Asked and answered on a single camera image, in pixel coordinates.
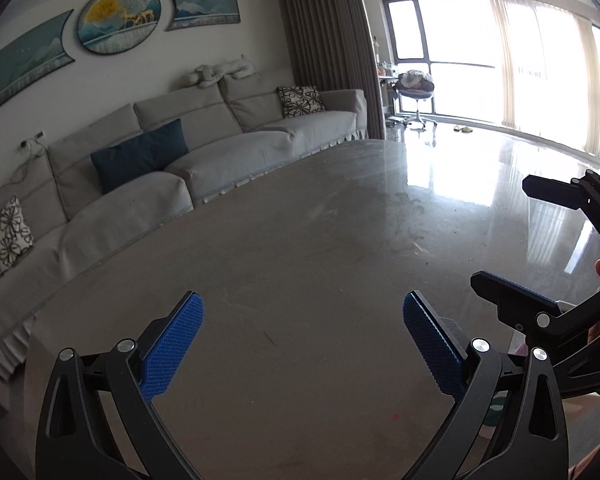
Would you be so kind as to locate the pair of slippers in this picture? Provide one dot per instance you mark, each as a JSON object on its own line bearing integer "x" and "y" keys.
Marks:
{"x": 462, "y": 129}

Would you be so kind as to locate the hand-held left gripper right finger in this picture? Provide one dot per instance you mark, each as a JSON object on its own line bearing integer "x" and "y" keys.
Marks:
{"x": 430, "y": 345}

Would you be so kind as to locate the white shelf with small items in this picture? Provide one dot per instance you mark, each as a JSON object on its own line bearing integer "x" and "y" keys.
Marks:
{"x": 386, "y": 80}

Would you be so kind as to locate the grey fabric sofa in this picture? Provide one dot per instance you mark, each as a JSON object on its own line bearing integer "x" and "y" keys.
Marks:
{"x": 240, "y": 160}

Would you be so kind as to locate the grey-brown curtain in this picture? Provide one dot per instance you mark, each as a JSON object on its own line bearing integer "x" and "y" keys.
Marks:
{"x": 325, "y": 35}

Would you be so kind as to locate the teal cushion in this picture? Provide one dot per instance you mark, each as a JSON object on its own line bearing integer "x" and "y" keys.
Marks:
{"x": 140, "y": 155}

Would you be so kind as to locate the black-and-white floral cushion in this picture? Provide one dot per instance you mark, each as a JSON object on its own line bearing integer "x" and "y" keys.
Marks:
{"x": 301, "y": 100}
{"x": 9, "y": 237}

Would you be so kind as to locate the large window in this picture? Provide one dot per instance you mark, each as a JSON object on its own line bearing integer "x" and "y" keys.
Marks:
{"x": 455, "y": 35}

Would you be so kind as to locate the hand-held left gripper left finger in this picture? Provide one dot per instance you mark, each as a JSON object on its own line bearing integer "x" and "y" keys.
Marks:
{"x": 175, "y": 345}

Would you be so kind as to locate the teal curved wall painting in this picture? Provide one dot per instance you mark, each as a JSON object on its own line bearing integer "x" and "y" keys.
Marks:
{"x": 32, "y": 60}
{"x": 205, "y": 5}

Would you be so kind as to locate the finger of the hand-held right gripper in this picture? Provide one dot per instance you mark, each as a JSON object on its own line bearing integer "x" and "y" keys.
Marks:
{"x": 515, "y": 297}
{"x": 550, "y": 189}

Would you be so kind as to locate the white wall socket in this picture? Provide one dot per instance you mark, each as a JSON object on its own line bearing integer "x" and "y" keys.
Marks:
{"x": 39, "y": 134}

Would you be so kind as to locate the swivel chair with clothes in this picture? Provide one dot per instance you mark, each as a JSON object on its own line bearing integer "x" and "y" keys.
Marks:
{"x": 415, "y": 90}

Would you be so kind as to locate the white plush toy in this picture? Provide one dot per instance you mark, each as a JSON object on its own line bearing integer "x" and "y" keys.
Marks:
{"x": 220, "y": 72}

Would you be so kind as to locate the round wall painting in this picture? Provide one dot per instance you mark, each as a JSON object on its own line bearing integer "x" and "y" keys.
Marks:
{"x": 117, "y": 19}

